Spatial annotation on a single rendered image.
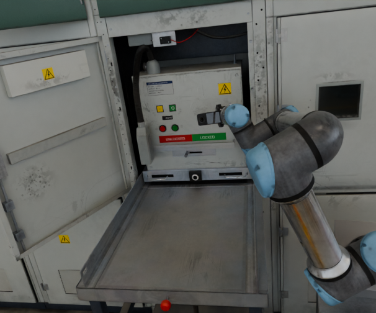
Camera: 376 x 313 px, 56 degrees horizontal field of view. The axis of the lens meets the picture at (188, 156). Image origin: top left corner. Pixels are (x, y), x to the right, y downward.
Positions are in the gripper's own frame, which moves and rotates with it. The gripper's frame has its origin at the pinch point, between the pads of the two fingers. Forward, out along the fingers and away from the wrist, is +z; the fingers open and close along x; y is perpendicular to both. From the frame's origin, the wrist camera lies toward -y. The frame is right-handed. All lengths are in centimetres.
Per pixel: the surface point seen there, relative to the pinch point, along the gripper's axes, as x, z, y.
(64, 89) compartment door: 19, -1, -60
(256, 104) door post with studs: 2.1, 2.5, 18.1
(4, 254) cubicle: -64, 58, -127
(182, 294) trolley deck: -52, -44, -24
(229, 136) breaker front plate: -11.0, 13.7, 6.9
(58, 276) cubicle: -82, 55, -97
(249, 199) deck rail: -38.2, 1.0, 9.6
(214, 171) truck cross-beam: -27.1, 19.1, -1.5
